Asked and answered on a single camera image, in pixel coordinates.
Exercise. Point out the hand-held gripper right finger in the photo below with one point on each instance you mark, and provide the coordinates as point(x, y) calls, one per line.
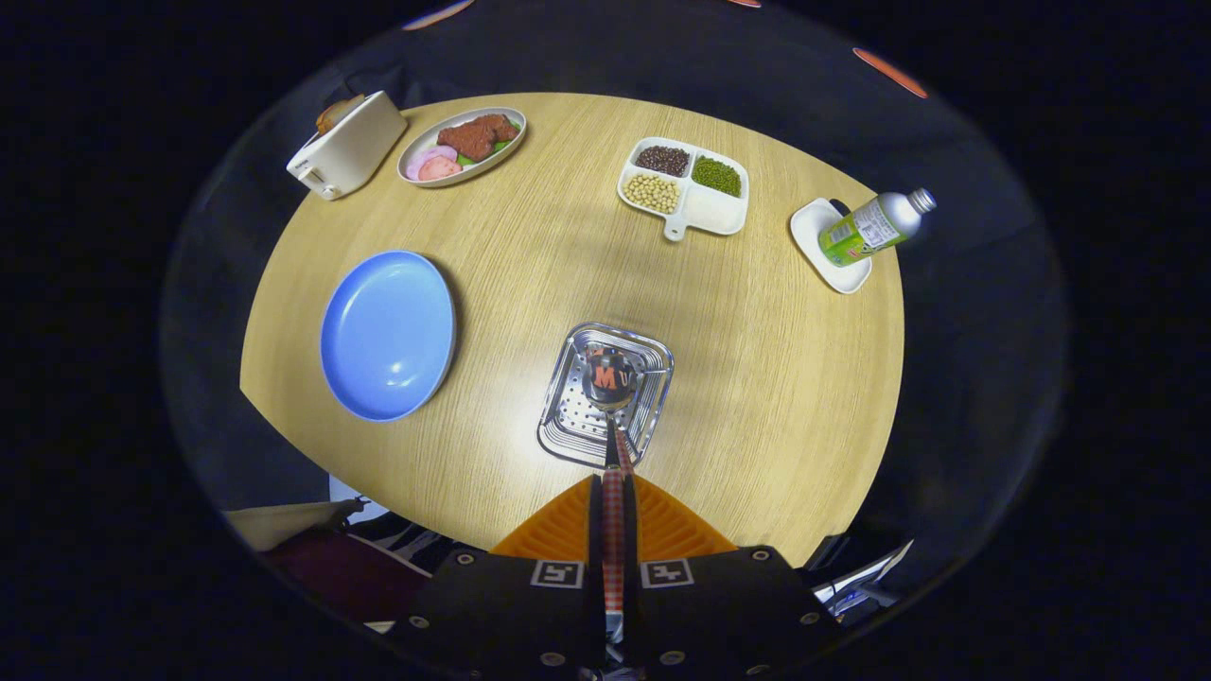
point(630, 530)

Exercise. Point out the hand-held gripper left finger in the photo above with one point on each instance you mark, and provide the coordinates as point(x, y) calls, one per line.
point(594, 530)

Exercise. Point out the perforated metal tray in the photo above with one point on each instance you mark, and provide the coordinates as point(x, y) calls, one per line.
point(568, 426)

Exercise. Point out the black and white striped cloth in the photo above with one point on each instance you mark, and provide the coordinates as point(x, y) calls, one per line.
point(402, 539)

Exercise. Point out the dark red cloth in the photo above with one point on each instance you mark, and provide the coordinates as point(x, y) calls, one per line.
point(345, 577)

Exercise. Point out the blue round plate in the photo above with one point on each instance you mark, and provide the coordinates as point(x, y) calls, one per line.
point(388, 336)

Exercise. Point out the beige cloth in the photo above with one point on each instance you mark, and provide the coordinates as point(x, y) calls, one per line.
point(284, 523)

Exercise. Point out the white divided dish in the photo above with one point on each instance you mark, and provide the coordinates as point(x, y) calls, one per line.
point(716, 213)

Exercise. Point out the yellow soybeans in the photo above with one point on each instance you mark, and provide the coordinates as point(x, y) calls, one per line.
point(652, 194)

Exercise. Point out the white square coaster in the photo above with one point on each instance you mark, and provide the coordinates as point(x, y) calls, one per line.
point(809, 232)

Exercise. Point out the green beans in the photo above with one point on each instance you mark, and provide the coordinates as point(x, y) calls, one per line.
point(716, 176)

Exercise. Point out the dark brown beans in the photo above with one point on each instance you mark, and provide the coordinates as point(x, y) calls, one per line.
point(662, 160)

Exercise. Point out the silver bottle with green label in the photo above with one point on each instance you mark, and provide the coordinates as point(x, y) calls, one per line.
point(866, 232)

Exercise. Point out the white oval plate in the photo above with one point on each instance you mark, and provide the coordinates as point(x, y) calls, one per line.
point(506, 151)

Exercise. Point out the green lettuce leaf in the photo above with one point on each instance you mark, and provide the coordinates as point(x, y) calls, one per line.
point(498, 148)

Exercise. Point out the pink ham slices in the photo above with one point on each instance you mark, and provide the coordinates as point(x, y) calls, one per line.
point(435, 167)

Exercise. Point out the brown meat piece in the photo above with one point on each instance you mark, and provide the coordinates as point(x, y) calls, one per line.
point(473, 137)

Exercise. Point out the white toaster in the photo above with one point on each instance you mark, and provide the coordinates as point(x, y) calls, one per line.
point(355, 151)

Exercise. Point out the brown toast slice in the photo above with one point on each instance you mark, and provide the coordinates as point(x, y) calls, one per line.
point(338, 112)

